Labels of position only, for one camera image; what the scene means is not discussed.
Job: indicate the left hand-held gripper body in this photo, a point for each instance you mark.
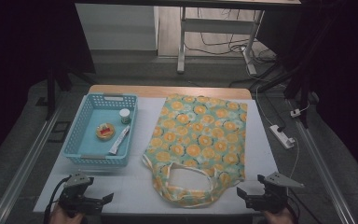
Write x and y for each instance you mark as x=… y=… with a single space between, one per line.
x=74 y=200

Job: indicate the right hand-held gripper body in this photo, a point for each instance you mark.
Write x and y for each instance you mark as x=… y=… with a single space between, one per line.
x=270 y=199

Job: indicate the blue plastic basket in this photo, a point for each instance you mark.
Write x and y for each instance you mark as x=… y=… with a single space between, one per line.
x=87 y=137

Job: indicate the white tube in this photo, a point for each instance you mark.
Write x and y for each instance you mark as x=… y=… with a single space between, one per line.
x=119 y=140

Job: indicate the small white-capped jar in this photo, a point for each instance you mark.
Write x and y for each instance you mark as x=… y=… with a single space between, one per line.
x=125 y=115

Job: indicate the orange floral tote bag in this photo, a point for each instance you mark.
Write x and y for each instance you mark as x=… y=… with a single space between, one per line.
x=199 y=133

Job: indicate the person's left hand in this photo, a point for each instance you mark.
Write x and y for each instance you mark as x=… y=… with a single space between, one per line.
x=63 y=218

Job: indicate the person's right hand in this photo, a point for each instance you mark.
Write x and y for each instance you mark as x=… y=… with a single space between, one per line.
x=279 y=217

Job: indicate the white table mat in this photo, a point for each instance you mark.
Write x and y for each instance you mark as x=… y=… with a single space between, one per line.
x=136 y=186

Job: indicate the white power strip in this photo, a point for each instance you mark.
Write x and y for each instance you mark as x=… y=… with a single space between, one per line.
x=281 y=136

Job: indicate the black floor plate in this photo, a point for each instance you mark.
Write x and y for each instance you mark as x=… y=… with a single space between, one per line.
x=60 y=131

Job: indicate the white power adapter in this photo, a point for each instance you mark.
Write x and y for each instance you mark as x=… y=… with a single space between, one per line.
x=295 y=113

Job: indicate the black metal stand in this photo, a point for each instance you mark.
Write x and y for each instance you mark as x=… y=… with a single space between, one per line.
x=51 y=93
x=301 y=93

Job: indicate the white cabinet panel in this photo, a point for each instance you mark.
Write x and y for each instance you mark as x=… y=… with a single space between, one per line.
x=118 y=28

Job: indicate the aluminium rail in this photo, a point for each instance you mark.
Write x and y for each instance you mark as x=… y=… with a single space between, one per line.
x=323 y=174
x=21 y=171

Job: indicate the white metal desk frame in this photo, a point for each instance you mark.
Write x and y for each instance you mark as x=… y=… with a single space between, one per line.
x=217 y=26

